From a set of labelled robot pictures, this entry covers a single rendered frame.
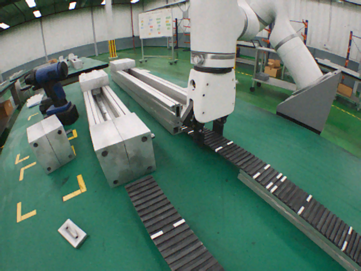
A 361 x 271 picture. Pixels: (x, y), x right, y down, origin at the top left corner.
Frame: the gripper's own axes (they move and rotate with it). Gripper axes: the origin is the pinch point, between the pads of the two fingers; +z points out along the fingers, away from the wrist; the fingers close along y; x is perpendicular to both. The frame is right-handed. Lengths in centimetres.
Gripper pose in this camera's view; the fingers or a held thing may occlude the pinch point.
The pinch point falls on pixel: (208, 133)
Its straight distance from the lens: 39.4
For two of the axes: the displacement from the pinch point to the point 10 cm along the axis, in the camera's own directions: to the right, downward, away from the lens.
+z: 0.3, 8.3, 5.6
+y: 8.4, -3.2, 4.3
